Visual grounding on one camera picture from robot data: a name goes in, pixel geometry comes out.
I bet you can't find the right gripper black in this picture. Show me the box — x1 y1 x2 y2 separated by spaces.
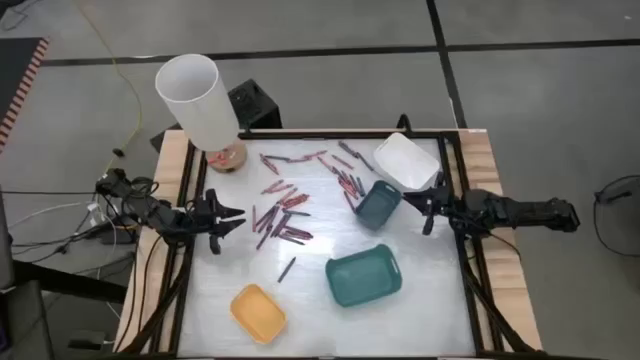
402 171 465 237

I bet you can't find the black metal table frame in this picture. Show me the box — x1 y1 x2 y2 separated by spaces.
113 127 544 360

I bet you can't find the white cylindrical lamp shade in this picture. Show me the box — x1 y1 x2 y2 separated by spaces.
154 53 249 175

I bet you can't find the large teal plastic bin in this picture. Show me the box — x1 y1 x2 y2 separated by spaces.
324 243 404 308

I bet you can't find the black power brick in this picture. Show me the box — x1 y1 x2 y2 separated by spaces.
67 329 109 351

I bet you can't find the white plastic bin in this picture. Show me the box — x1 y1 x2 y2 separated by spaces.
372 131 442 192

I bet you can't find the dark floor box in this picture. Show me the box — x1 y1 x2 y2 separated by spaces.
149 122 184 154

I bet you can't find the black perforated box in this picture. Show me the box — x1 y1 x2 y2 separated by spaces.
227 78 284 132

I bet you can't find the yellow plastic bin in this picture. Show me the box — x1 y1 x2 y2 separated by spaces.
229 283 289 346

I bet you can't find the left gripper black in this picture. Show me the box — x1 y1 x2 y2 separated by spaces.
182 188 248 256

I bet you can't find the grey floor device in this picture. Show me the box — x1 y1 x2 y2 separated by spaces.
593 174 640 205

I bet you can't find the small teal plastic bin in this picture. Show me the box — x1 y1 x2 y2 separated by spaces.
354 179 403 232

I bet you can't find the yellow cable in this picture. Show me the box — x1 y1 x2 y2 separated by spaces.
72 0 144 174

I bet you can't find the black power adapter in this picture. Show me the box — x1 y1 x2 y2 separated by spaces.
98 223 140 246

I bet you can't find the black floor beam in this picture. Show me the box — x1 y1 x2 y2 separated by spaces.
12 259 129 305

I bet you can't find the black mat with striped edge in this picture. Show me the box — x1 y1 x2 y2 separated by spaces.
0 35 52 154

